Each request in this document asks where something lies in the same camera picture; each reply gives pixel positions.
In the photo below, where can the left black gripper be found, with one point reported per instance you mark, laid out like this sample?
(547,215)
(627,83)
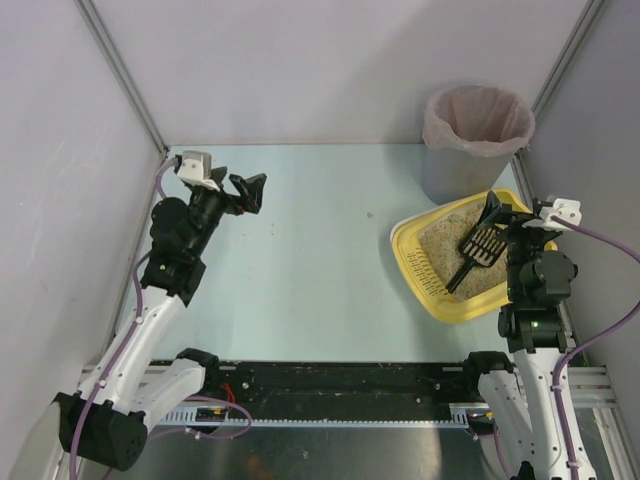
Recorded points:
(232,195)

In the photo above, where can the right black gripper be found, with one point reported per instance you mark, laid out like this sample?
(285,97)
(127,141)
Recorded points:
(516,222)

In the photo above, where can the black litter scoop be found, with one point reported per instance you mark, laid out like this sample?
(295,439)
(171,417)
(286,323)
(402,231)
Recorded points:
(480,248)

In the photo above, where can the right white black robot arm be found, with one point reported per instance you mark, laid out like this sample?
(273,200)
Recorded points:
(527,388)

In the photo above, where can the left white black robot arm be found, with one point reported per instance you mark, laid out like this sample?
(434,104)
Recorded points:
(109,418)

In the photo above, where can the beige cat litter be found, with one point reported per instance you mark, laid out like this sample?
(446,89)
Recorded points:
(440,243)

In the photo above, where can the yellow litter box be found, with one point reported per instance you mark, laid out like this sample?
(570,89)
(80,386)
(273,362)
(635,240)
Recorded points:
(423,280)

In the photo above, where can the grey trash bin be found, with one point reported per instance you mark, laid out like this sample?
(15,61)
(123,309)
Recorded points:
(449,175)

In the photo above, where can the pink bin liner bag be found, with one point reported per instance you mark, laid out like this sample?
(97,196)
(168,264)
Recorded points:
(482,121)

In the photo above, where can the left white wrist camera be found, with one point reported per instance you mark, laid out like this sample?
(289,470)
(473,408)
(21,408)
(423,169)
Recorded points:
(192,167)

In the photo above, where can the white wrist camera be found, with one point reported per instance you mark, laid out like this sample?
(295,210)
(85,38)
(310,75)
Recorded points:
(562,214)
(192,167)

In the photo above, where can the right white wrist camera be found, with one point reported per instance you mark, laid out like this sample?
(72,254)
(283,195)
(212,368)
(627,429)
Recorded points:
(562,214)

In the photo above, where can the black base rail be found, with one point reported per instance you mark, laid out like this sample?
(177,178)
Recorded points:
(348,391)

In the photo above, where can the grey slotted cable duct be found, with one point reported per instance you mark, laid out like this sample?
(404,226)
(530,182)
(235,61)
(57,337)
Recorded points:
(192,416)

